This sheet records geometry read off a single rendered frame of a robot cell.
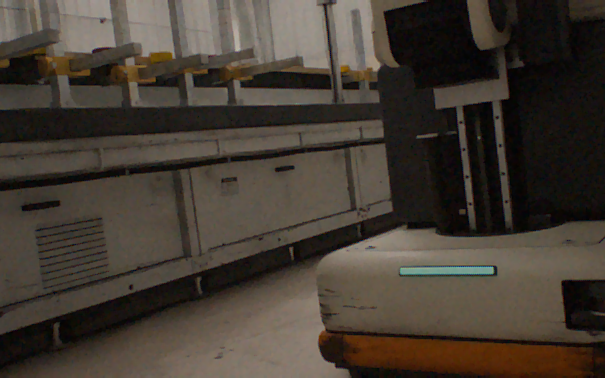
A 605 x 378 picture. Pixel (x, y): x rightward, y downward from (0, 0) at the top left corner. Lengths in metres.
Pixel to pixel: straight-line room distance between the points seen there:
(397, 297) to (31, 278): 1.21
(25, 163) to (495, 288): 1.23
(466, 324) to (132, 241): 1.41
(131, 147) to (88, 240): 0.35
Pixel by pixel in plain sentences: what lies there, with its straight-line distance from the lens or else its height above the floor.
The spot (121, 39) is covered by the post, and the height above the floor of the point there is 0.90.
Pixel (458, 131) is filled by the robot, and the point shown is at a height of 0.50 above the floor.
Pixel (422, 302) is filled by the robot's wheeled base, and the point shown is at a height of 0.19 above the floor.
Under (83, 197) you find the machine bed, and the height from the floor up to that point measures 0.44.
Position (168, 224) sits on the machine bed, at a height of 0.30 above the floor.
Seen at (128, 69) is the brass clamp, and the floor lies 0.81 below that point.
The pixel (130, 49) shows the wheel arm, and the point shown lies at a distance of 1.82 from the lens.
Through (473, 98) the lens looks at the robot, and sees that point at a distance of 1.48.
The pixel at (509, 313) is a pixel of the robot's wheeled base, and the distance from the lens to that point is 1.26.
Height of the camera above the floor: 0.50
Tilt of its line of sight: 3 degrees down
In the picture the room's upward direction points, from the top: 7 degrees counter-clockwise
